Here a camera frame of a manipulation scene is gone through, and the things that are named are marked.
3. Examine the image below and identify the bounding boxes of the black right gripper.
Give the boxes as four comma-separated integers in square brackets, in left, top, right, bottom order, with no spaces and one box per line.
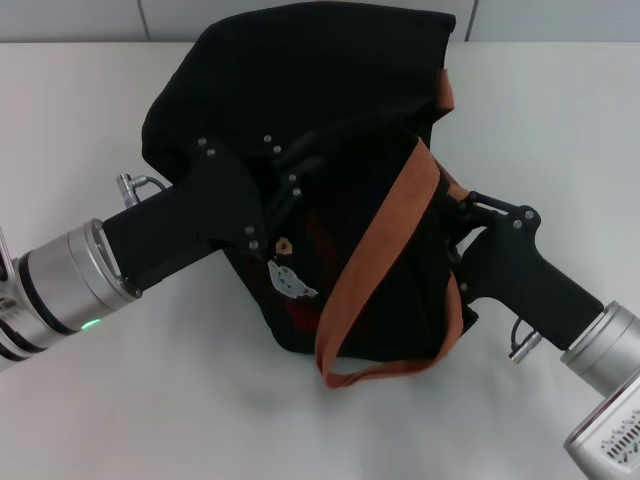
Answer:
[447,190,604,351]

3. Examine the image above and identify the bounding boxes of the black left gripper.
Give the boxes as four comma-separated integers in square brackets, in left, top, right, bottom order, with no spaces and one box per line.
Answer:
[102,132,331,291]

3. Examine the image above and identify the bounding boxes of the black food bag orange straps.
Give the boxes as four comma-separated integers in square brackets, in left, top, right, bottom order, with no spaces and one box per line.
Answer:
[141,0,479,390]

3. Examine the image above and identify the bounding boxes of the right gripper cable connector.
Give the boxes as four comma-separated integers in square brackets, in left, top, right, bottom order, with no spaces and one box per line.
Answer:
[507,319,545,360]

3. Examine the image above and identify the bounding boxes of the gripper cable connector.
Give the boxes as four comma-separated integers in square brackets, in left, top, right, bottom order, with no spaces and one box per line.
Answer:
[116,173,171,206]
[507,319,545,360]

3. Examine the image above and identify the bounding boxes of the left gripper cable connector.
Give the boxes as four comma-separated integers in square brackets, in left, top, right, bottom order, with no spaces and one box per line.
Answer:
[116,173,171,206]

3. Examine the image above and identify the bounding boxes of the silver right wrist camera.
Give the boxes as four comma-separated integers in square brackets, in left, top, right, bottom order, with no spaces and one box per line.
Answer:
[563,379,640,480]

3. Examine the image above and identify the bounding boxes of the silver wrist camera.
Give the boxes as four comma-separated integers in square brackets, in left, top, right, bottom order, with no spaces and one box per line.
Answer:
[563,379,640,480]
[0,223,15,316]

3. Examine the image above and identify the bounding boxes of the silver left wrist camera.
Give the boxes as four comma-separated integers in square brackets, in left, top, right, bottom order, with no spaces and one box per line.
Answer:
[0,223,15,316]

